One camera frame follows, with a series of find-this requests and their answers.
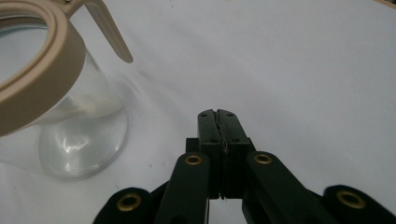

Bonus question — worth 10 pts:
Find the clear glass pitcher beige rim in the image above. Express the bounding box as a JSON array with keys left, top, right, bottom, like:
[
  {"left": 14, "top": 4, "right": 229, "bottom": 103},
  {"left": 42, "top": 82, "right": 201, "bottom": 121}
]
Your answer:
[{"left": 0, "top": 0, "right": 134, "bottom": 181}]

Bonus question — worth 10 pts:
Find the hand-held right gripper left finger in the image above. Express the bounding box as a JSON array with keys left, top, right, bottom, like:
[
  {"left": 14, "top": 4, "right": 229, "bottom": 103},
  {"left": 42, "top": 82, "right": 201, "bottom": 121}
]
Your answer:
[{"left": 185, "top": 108, "right": 224, "bottom": 200}]

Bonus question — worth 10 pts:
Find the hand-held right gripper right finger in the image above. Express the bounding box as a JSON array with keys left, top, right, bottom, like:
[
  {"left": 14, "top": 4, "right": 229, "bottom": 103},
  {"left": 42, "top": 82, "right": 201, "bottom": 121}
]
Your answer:
[{"left": 217, "top": 108, "right": 257, "bottom": 200}]

